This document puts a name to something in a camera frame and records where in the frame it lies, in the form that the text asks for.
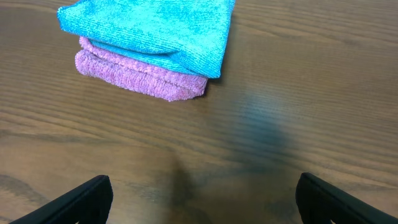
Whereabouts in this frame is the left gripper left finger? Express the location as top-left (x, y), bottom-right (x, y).
top-left (10, 175), bottom-right (113, 224)

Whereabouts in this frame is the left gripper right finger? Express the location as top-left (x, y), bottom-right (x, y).
top-left (295, 172), bottom-right (397, 224)

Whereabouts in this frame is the blue microfibre cloth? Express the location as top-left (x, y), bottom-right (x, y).
top-left (57, 0), bottom-right (235, 78)

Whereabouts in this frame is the folded purple cloth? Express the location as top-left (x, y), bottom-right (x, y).
top-left (75, 37), bottom-right (208, 101)

